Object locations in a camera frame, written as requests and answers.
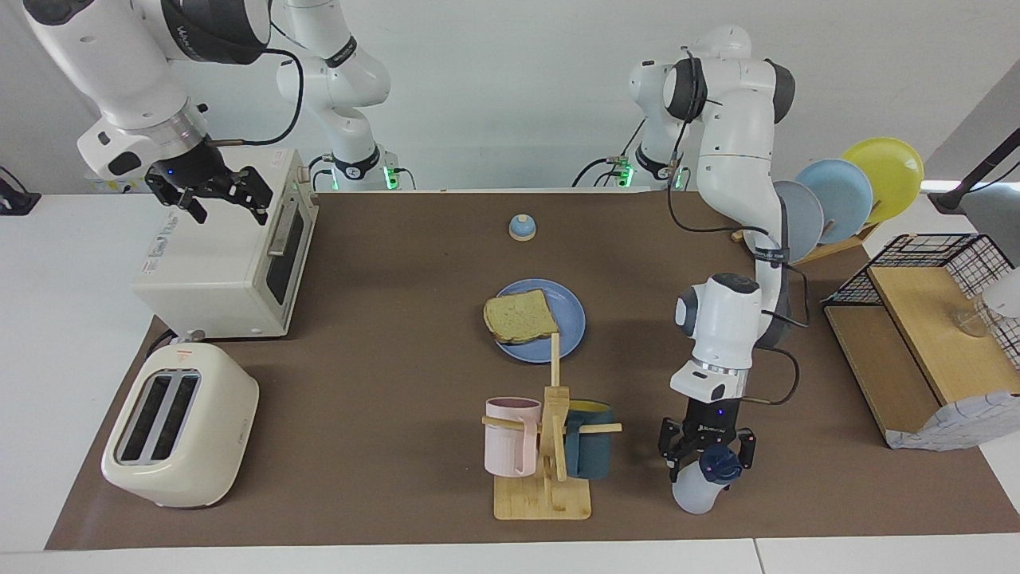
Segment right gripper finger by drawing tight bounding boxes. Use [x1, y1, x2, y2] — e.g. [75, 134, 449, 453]
[229, 166, 274, 226]
[171, 191, 210, 226]

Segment translucent squeeze bottle blue cap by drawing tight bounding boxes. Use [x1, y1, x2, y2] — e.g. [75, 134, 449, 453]
[672, 445, 743, 515]

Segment bread slice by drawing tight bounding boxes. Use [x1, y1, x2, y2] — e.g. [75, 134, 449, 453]
[483, 289, 560, 345]

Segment blue round plate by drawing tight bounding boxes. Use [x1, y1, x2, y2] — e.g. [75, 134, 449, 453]
[488, 278, 587, 364]

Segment grey-blue plate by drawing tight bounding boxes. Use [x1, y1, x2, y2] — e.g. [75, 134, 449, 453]
[771, 180, 825, 260]

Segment light blue plate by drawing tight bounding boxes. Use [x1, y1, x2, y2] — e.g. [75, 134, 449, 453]
[795, 159, 874, 245]

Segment yellow plate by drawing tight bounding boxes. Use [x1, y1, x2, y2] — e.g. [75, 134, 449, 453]
[841, 137, 925, 224]

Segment white toaster oven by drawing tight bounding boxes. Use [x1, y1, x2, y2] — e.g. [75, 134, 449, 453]
[131, 147, 320, 340]

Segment dark teal mug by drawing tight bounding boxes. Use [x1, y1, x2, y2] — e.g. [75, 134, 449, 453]
[564, 400, 614, 480]

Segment wooden mug tree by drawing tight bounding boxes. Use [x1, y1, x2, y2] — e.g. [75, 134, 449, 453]
[481, 332, 623, 521]

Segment pink mug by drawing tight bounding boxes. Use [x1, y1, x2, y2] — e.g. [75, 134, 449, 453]
[484, 397, 543, 478]

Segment wooden dish rack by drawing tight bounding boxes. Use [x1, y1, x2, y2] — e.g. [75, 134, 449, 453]
[732, 222, 881, 276]

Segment marble patterned panel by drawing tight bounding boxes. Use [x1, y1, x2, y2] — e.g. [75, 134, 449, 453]
[885, 391, 1020, 452]

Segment wooden shelf unit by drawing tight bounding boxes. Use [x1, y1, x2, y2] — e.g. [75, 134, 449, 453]
[822, 263, 1020, 447]

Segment cream two-slot toaster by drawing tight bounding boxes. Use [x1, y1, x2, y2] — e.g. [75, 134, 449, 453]
[101, 341, 260, 509]

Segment brown paper table mat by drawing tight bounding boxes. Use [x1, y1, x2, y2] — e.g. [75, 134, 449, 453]
[45, 191, 1020, 551]

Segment clear glass cup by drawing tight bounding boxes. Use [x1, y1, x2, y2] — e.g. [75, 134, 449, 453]
[955, 307, 997, 338]

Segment white frosted cup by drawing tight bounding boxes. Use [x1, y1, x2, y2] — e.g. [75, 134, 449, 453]
[982, 267, 1020, 320]

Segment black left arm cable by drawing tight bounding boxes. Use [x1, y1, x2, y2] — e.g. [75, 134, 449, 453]
[668, 48, 810, 406]

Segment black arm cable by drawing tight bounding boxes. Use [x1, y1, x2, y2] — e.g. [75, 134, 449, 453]
[209, 46, 304, 147]
[668, 48, 810, 406]

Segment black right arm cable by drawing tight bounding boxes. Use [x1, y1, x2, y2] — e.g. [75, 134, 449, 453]
[209, 46, 304, 147]

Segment black clamp mount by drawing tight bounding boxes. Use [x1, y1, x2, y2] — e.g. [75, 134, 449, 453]
[0, 165, 42, 216]

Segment black wire basket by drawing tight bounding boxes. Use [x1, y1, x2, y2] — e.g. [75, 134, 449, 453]
[821, 233, 1020, 372]

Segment black camera stand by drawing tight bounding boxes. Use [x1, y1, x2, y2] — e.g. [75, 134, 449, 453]
[927, 128, 1020, 214]

